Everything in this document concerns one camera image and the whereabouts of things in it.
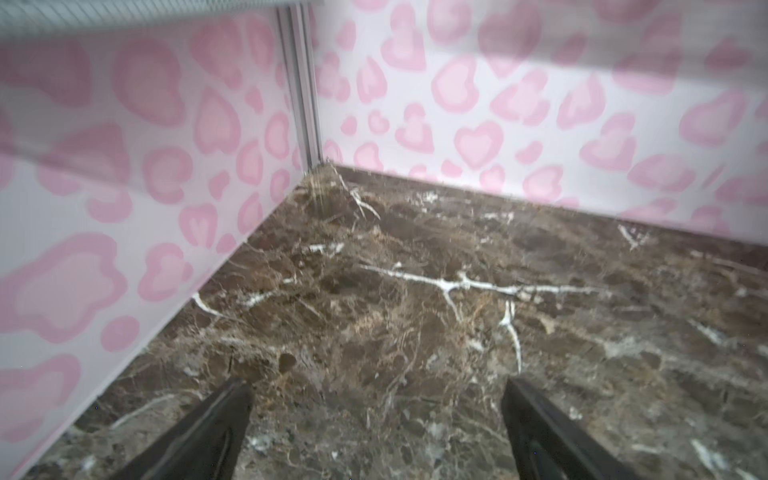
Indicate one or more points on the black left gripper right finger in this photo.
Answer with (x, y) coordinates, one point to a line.
(547, 444)

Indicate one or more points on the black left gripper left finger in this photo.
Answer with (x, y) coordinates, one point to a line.
(205, 444)

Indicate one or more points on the aluminium corner frame post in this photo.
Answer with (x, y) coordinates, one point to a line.
(295, 32)

